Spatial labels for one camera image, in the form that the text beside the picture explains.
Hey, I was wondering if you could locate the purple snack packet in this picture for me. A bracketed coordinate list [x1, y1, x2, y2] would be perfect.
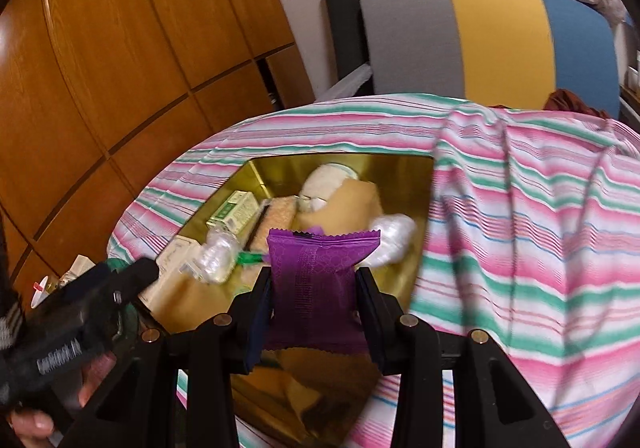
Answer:
[265, 229, 381, 355]

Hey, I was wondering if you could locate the tan yellow cloth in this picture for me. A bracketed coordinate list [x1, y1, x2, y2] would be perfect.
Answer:
[296, 179, 383, 236]

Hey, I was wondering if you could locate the beige cardboard box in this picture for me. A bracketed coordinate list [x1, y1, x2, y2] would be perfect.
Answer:
[139, 235, 201, 309]

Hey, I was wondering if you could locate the small green yellow box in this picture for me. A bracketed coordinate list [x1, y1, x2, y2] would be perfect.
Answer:
[206, 190, 259, 235]

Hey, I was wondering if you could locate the gold metal tin tray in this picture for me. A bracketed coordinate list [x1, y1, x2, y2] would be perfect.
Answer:
[143, 153, 433, 447]

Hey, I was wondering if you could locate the dark red cloth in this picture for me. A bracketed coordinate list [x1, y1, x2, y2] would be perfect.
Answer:
[544, 89, 610, 119]

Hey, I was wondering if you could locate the striped bed sheet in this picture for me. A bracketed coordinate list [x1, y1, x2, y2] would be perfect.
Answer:
[106, 94, 639, 447]

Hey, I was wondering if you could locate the black foam roll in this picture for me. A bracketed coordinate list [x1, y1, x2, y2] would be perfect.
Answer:
[325, 0, 370, 81]

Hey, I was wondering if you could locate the orange wooden wardrobe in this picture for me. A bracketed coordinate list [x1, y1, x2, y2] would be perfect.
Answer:
[1, 0, 314, 299]

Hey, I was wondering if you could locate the clear plastic bag bundle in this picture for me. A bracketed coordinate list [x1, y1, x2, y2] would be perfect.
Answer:
[193, 227, 241, 285]

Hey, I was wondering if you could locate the person left hand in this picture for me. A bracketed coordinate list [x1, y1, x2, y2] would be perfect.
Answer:
[6, 352, 117, 447]

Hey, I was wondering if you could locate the grey yellow blue chair back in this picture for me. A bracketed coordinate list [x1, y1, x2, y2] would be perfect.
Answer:
[360, 0, 620, 117]

